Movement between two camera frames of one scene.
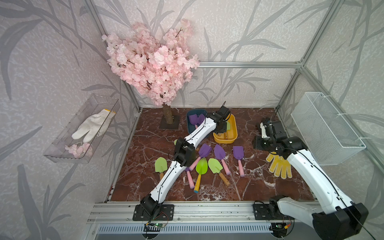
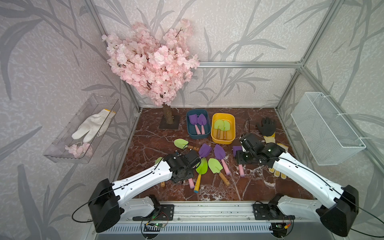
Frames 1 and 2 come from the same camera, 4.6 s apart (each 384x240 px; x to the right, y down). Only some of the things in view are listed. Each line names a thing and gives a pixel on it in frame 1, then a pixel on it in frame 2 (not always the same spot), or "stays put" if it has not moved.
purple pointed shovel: (201, 118) stays put
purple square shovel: (192, 184) stays put
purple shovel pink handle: (194, 120) stays put
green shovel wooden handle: (216, 167) stays put
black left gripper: (224, 129) to (190, 175)
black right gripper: (258, 139) to (239, 159)
